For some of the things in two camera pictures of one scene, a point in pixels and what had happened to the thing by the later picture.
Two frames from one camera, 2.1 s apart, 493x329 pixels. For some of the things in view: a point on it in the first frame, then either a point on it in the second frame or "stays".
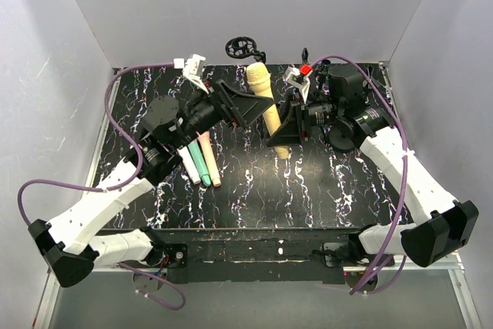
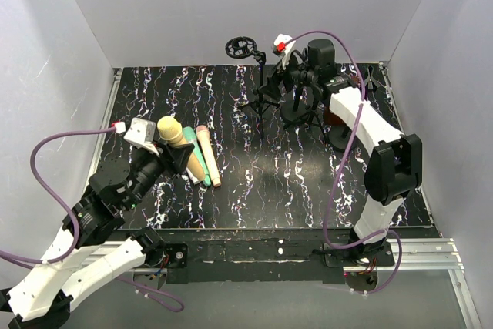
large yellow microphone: (258, 75) → (171, 129)
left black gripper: (226, 102) → (166, 157)
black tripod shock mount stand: (240, 47) stays
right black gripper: (302, 120) → (287, 75)
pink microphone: (206, 142) stays
